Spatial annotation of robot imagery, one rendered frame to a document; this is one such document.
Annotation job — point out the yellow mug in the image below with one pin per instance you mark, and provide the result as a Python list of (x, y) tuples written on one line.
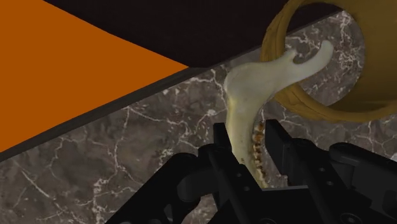
[(375, 62)]

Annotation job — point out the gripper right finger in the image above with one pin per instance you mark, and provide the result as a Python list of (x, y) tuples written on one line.
[(322, 173)]

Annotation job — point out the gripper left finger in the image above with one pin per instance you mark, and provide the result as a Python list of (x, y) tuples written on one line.
[(217, 167)]

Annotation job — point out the pale cream bone-shaped object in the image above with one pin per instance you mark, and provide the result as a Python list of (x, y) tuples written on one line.
[(248, 90)]

